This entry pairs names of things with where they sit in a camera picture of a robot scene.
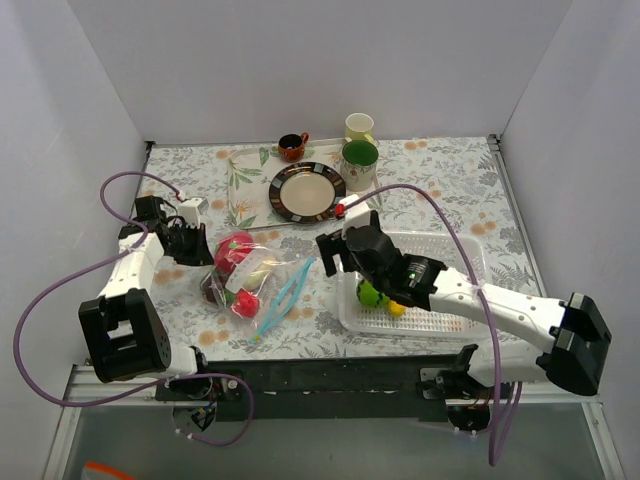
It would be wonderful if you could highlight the purple cable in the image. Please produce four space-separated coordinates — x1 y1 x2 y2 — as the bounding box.
12 170 255 447
337 183 523 467

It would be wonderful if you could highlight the yellow fake corn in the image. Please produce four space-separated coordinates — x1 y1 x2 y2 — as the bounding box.
387 300 406 318

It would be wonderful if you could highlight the white fake food roll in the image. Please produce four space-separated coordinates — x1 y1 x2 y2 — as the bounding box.
225 252 278 294

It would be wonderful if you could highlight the white perforated plastic basket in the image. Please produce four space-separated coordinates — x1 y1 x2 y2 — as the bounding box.
336 231 489 342

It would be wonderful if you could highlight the pale yellow green mug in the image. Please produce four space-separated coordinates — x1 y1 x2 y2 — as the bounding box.
344 112 375 144

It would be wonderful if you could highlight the floral mug green inside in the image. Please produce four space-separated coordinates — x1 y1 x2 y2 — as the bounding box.
340 140 379 192

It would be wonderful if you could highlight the aluminium frame rail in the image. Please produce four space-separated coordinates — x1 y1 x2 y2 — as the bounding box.
41 133 626 480

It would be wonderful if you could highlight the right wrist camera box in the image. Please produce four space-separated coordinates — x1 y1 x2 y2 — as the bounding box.
335 194 380 239

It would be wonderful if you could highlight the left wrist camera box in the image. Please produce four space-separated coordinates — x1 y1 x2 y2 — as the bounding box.
177 197 208 227

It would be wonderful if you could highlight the lime green fake fruit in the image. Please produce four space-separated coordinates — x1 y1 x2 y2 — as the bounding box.
356 279 389 308

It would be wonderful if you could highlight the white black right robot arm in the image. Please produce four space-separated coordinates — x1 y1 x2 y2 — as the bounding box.
316 226 612 398

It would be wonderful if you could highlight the clear zip top bag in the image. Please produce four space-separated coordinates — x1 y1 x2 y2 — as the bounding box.
201 231 315 344

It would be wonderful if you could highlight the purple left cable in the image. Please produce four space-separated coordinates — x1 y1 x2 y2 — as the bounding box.
12 170 255 447

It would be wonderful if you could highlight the small orange brown cup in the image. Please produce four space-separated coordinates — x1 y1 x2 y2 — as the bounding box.
278 132 309 163

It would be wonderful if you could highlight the dark rimmed ceramic plate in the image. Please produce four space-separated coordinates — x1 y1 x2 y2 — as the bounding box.
268 162 346 224

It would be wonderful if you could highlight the floral table mat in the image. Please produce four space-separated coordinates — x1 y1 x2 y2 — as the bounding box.
128 137 541 360

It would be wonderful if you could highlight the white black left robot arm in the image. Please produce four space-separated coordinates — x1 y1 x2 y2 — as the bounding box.
78 196 213 400

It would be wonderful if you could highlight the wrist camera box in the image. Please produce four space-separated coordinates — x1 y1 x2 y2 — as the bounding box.
335 194 380 239
177 197 208 227

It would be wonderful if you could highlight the red fake fruit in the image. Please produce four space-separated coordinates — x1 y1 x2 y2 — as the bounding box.
214 232 255 275

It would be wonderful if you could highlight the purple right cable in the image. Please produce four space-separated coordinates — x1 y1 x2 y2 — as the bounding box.
337 183 523 467

